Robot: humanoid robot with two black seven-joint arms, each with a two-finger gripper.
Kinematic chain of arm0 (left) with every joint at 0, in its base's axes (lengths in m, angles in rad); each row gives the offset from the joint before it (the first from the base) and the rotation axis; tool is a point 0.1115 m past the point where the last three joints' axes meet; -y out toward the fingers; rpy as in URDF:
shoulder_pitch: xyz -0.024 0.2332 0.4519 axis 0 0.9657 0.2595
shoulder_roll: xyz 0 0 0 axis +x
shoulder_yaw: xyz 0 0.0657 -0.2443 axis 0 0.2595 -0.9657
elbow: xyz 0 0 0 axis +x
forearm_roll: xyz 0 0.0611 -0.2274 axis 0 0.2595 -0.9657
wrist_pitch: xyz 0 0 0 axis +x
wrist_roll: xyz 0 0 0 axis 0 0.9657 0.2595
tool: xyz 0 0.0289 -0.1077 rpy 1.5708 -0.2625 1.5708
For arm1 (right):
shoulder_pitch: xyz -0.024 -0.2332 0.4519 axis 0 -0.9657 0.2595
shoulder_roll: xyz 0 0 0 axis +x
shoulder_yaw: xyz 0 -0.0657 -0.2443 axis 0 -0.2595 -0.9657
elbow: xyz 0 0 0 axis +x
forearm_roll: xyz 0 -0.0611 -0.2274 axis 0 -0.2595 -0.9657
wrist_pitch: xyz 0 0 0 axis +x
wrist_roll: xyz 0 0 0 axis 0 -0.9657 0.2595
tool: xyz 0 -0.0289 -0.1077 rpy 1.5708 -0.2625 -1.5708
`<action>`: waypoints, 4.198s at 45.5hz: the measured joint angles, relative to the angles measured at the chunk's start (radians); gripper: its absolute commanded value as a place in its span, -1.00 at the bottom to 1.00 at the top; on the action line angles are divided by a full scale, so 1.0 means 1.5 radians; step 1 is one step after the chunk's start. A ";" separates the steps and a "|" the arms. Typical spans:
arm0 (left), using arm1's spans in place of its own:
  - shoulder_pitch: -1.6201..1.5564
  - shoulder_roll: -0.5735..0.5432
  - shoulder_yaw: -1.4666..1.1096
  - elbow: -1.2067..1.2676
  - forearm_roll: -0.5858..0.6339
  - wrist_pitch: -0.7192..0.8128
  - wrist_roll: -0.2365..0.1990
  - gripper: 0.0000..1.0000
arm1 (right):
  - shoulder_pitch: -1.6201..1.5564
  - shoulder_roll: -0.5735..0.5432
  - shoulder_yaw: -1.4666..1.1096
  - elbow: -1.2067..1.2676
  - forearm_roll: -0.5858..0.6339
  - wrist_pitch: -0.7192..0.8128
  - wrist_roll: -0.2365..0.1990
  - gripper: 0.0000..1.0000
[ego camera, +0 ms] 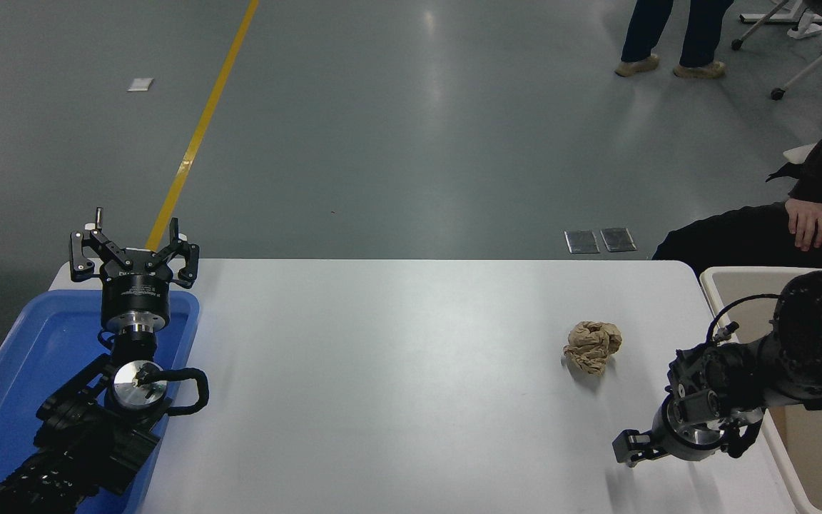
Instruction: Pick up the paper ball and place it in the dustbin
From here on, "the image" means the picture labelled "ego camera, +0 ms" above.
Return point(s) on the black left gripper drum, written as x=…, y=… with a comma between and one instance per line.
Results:
x=136, y=296

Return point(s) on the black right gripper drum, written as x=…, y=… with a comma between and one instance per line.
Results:
x=675, y=439

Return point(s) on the tan paper ball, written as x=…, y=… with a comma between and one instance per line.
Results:
x=593, y=346

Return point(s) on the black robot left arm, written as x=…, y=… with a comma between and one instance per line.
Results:
x=83, y=442

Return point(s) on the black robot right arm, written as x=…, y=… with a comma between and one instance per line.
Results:
x=810, y=343

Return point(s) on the person's right hand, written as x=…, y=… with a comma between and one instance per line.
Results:
x=810, y=221

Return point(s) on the blue plastic tray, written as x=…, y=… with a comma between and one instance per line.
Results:
x=33, y=357

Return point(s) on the metal floor plate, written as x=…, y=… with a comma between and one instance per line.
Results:
x=582, y=241
x=618, y=239

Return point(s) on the seated person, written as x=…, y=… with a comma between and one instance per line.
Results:
x=732, y=235

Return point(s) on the white chair leg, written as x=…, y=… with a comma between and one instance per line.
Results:
x=798, y=152

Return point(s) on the white wheeled chair base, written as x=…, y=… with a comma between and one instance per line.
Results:
x=760, y=21
x=814, y=64

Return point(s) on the walking person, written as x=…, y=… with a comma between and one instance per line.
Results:
x=696, y=32

